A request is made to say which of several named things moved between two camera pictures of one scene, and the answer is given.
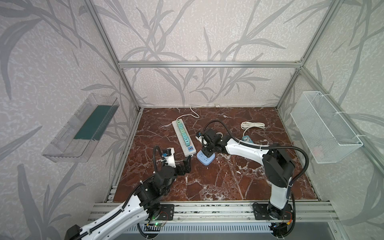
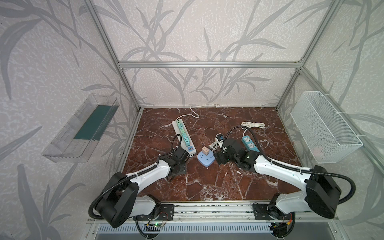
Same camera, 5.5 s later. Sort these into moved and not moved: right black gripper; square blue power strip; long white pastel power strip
Moved: right black gripper
Not moved: square blue power strip; long white pastel power strip
